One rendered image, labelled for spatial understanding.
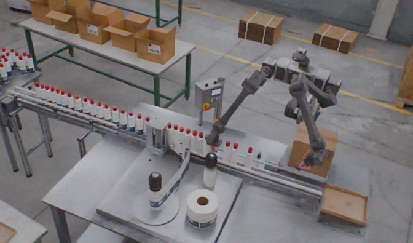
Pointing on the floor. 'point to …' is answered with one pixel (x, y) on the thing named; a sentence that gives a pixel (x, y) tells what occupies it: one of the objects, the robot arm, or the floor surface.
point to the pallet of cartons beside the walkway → (406, 83)
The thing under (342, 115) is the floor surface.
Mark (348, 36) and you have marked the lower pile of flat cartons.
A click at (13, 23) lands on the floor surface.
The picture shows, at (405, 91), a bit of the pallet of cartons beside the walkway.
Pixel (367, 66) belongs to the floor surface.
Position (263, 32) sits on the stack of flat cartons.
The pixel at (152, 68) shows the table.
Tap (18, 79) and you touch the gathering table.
